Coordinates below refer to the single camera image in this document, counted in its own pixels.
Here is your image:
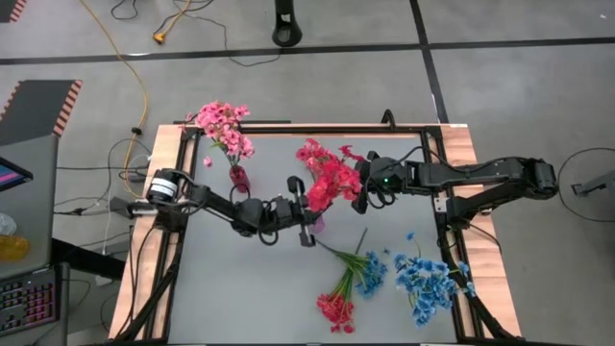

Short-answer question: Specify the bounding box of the red glass vase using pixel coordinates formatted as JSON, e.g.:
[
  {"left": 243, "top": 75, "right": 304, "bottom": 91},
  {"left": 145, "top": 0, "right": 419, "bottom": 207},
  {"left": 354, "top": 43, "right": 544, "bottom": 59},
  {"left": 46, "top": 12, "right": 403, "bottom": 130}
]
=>
[{"left": 229, "top": 164, "right": 252, "bottom": 193}]

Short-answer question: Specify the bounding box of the grey stand foot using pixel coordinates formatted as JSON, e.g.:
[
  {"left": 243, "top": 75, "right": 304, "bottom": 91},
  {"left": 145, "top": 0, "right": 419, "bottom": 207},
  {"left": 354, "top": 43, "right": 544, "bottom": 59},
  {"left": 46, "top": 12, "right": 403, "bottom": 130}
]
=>
[{"left": 570, "top": 168, "right": 615, "bottom": 197}]

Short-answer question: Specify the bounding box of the backlit keyboard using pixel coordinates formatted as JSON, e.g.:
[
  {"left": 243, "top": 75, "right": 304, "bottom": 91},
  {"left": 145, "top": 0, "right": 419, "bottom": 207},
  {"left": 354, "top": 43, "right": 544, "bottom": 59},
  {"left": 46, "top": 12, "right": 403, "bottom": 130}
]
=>
[{"left": 0, "top": 267, "right": 62, "bottom": 337}]

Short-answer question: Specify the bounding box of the wooden side table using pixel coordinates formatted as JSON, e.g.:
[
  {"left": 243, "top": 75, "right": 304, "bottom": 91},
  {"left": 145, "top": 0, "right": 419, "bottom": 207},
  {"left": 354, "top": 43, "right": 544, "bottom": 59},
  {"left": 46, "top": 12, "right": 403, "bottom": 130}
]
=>
[{"left": 108, "top": 109, "right": 525, "bottom": 346}]

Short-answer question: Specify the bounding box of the large black striped-edge floor mat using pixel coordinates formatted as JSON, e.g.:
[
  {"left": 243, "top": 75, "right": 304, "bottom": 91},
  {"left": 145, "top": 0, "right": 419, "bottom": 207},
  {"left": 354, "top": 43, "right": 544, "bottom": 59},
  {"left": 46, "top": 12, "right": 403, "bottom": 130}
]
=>
[{"left": 0, "top": 79, "right": 85, "bottom": 148}]

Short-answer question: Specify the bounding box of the long yellow extension cable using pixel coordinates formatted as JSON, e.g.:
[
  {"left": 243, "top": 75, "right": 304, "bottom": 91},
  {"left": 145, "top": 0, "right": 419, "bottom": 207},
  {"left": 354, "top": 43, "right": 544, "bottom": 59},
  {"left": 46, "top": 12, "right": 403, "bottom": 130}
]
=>
[{"left": 79, "top": 0, "right": 150, "bottom": 196}]

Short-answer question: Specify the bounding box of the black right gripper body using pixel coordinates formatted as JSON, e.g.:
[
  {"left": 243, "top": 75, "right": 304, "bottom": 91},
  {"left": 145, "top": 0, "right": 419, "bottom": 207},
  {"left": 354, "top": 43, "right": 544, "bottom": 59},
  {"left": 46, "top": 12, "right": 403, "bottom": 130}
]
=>
[{"left": 353, "top": 150, "right": 410, "bottom": 215}]

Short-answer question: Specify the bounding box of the small black striped-edge floor mat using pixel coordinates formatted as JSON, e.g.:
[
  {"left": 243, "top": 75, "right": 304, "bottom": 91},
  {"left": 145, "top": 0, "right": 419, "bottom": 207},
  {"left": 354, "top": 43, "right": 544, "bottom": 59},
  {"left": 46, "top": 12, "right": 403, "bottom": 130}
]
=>
[{"left": 0, "top": 0, "right": 29, "bottom": 24}]

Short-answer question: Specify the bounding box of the yellow cable with plug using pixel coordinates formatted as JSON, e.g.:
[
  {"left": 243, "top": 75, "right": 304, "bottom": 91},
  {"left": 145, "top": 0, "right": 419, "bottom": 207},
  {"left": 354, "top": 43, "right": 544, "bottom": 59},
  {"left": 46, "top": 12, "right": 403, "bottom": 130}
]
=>
[{"left": 152, "top": 0, "right": 193, "bottom": 46}]

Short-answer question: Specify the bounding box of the yellow glass container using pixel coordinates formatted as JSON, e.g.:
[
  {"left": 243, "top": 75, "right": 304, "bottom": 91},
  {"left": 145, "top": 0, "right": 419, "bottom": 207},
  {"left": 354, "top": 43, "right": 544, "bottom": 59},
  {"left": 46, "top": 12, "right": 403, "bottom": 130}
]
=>
[{"left": 0, "top": 234, "right": 31, "bottom": 263}]

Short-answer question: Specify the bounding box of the laptop screen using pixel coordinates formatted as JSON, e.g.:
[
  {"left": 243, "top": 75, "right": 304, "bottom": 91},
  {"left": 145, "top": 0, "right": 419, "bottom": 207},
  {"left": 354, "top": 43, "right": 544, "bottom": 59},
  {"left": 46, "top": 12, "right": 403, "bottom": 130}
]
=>
[{"left": 0, "top": 156, "right": 35, "bottom": 193}]

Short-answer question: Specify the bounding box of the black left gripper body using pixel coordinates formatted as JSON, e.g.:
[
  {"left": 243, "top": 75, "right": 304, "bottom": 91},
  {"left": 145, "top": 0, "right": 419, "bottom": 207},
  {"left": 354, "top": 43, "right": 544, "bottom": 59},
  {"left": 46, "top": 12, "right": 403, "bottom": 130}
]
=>
[{"left": 261, "top": 175, "right": 318, "bottom": 249}]

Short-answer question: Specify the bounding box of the grey desk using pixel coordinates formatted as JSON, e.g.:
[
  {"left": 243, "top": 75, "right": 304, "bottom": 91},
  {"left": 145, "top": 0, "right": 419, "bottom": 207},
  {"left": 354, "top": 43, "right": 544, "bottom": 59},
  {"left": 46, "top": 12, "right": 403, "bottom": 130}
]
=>
[{"left": 0, "top": 134, "right": 60, "bottom": 281}]

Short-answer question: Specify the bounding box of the short black floor cable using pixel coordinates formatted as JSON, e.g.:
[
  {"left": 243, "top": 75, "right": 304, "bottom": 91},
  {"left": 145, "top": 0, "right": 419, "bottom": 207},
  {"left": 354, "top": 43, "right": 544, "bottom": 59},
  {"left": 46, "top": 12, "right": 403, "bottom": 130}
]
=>
[{"left": 110, "top": 0, "right": 141, "bottom": 22}]

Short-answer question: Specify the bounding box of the black stand base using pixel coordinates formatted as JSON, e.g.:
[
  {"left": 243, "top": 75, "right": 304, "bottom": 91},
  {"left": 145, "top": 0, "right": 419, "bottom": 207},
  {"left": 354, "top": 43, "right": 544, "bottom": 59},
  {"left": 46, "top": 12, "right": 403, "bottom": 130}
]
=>
[{"left": 271, "top": 0, "right": 304, "bottom": 48}]

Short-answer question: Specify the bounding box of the white metal bracket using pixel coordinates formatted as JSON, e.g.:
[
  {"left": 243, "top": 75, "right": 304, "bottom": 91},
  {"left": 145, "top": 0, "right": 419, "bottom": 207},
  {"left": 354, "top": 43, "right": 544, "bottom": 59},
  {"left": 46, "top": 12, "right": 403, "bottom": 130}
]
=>
[{"left": 433, "top": 196, "right": 457, "bottom": 215}]

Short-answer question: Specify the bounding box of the long black floor cable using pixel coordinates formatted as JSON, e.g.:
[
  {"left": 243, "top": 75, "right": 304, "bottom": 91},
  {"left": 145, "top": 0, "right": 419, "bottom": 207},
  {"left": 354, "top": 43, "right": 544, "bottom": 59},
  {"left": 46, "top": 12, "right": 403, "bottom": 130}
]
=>
[{"left": 153, "top": 0, "right": 283, "bottom": 68}]

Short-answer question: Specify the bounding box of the black power cable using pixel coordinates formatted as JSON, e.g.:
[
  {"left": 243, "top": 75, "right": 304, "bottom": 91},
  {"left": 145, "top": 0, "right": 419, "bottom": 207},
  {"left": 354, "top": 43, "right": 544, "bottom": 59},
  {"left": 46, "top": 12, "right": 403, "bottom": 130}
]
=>
[{"left": 53, "top": 137, "right": 154, "bottom": 203}]

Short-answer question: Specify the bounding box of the black looped floor cable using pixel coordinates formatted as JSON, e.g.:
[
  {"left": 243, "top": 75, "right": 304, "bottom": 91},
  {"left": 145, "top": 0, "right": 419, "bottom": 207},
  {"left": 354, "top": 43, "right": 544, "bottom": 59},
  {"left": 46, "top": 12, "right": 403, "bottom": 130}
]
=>
[{"left": 556, "top": 146, "right": 615, "bottom": 224}]

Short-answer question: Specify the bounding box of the clear plastic container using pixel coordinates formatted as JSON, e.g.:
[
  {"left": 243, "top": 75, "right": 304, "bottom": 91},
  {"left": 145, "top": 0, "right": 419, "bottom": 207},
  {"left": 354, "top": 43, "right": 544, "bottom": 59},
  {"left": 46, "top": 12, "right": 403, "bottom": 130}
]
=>
[{"left": 0, "top": 212, "right": 18, "bottom": 236}]

